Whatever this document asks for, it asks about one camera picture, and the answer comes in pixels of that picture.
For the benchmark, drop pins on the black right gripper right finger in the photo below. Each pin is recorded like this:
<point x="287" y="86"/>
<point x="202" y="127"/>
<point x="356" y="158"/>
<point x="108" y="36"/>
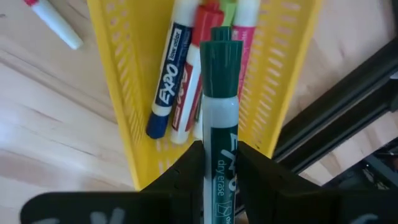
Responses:
<point x="280" y="202"/>

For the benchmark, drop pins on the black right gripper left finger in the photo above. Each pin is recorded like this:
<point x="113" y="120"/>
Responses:
<point x="155" y="205"/>

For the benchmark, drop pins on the red Expo dry-erase marker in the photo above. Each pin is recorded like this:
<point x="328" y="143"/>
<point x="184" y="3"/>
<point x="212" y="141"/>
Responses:
<point x="189" y="93"/>

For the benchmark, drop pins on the blue Expo dry-erase marker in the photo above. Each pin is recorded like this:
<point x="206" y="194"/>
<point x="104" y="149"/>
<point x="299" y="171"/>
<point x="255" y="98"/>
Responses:
<point x="172" y="68"/>

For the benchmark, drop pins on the green Expo dry-erase marker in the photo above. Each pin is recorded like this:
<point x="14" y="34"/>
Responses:
<point x="220" y="71"/>

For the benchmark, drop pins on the pink Expo dry-erase marker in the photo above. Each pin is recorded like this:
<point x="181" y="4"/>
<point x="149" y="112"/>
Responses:
<point x="245" y="40"/>

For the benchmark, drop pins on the thin red white marker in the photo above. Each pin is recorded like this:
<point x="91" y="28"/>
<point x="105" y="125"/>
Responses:
<point x="56" y="21"/>

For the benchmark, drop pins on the yellow plastic basket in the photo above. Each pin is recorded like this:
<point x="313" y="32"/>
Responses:
<point x="124" y="77"/>

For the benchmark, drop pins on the lime green cap marker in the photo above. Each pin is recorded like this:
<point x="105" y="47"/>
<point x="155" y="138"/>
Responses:
<point x="228" y="11"/>

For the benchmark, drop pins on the black aluminium table frame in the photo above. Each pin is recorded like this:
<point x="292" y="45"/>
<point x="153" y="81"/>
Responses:
<point x="335" y="109"/>

